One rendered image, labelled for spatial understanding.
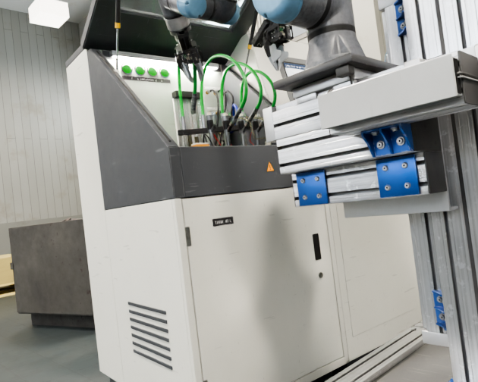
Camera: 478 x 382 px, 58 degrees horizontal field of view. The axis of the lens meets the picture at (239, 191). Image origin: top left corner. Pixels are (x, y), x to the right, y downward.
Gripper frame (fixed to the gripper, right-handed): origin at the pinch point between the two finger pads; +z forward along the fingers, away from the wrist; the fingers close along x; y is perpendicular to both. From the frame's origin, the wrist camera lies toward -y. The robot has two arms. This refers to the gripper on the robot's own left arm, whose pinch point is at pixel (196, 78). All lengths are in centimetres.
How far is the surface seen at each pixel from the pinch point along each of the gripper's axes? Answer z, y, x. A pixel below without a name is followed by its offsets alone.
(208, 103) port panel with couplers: 35, -39, 4
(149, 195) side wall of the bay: 18.2, 31.7, -28.4
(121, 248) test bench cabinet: 44, 24, -49
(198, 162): 10.2, 34.3, -9.2
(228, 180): 20.7, 35.3, -1.8
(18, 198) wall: 370, -515, -343
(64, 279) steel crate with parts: 149, -72, -129
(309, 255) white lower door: 61, 46, 18
